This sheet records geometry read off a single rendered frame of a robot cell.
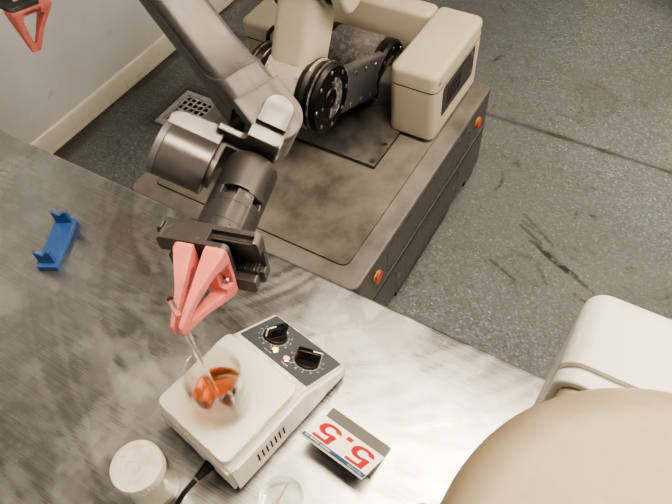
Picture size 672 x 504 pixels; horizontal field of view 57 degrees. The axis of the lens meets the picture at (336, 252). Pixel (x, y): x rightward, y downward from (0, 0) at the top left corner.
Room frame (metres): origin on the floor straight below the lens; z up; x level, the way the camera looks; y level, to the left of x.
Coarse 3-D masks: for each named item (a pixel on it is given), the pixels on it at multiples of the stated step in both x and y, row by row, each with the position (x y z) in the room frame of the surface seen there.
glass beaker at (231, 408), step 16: (208, 352) 0.33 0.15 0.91; (224, 352) 0.33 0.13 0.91; (192, 368) 0.32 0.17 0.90; (208, 368) 0.33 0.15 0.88; (240, 368) 0.30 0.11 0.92; (192, 384) 0.31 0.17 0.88; (240, 384) 0.29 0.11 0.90; (192, 400) 0.27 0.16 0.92; (208, 400) 0.27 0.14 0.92; (224, 400) 0.27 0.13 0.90; (240, 400) 0.28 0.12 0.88; (208, 416) 0.27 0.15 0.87; (224, 416) 0.27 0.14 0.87; (240, 416) 0.28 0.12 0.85
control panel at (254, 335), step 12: (264, 324) 0.43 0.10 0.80; (276, 324) 0.43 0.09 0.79; (288, 324) 0.43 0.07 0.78; (252, 336) 0.40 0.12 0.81; (288, 336) 0.41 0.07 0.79; (300, 336) 0.41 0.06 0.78; (264, 348) 0.38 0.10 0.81; (288, 348) 0.39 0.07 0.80; (312, 348) 0.39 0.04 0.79; (276, 360) 0.36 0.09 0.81; (288, 360) 0.36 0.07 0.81; (324, 360) 0.37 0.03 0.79; (336, 360) 0.37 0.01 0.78; (288, 372) 0.34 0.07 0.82; (300, 372) 0.35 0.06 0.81; (312, 372) 0.35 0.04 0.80; (324, 372) 0.35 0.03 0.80
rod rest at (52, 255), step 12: (60, 216) 0.67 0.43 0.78; (60, 228) 0.66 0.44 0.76; (72, 228) 0.66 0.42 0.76; (48, 240) 0.64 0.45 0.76; (60, 240) 0.64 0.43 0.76; (36, 252) 0.59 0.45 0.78; (48, 252) 0.59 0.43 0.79; (60, 252) 0.61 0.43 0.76; (36, 264) 0.59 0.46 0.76; (48, 264) 0.59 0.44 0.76; (60, 264) 0.59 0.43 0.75
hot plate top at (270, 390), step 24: (240, 360) 0.35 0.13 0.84; (264, 360) 0.35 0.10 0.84; (264, 384) 0.32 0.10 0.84; (288, 384) 0.32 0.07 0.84; (168, 408) 0.30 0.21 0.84; (192, 408) 0.30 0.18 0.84; (264, 408) 0.29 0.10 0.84; (192, 432) 0.27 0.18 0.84; (216, 432) 0.27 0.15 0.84; (240, 432) 0.26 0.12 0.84; (216, 456) 0.24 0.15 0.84
